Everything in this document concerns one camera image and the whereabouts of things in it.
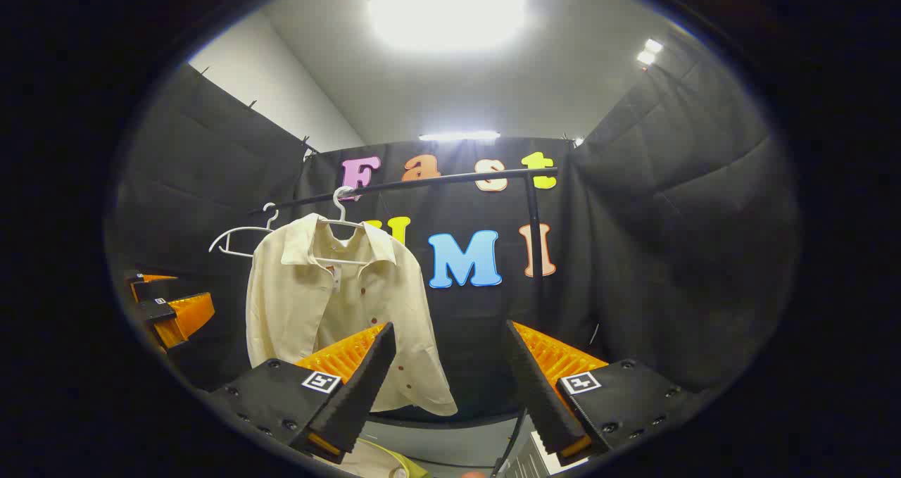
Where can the white slatted object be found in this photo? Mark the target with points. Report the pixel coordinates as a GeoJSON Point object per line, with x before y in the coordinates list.
{"type": "Point", "coordinates": [538, 460]}

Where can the black metal clothes rack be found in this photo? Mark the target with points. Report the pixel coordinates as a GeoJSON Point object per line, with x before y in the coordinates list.
{"type": "Point", "coordinates": [535, 217]}

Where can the large ceiling light panel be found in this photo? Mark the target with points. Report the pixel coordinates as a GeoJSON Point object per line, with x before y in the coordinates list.
{"type": "Point", "coordinates": [447, 10]}

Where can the long ceiling strip light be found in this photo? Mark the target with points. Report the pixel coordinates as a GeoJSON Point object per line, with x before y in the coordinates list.
{"type": "Point", "coordinates": [459, 136]}

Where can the cream button-up shirt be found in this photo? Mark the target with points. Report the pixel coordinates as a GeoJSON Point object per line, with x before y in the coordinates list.
{"type": "Point", "coordinates": [295, 309]}

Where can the white plastic hanger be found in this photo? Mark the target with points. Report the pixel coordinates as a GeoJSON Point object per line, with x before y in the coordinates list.
{"type": "Point", "coordinates": [341, 216]}
{"type": "Point", "coordinates": [243, 229]}

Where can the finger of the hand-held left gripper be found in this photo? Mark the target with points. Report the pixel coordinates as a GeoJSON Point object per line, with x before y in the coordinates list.
{"type": "Point", "coordinates": [160, 312]}
{"type": "Point", "coordinates": [158, 289]}

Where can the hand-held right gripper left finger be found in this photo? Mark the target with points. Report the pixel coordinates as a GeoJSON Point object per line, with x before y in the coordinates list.
{"type": "Point", "coordinates": [359, 400]}

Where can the small ceiling light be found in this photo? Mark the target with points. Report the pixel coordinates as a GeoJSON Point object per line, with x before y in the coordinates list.
{"type": "Point", "coordinates": [649, 52]}

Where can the yellow-green laundry hamper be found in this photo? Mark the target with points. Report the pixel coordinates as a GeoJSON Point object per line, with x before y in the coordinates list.
{"type": "Point", "coordinates": [412, 467]}

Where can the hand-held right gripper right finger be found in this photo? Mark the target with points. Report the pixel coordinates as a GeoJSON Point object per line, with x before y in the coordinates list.
{"type": "Point", "coordinates": [545, 407]}

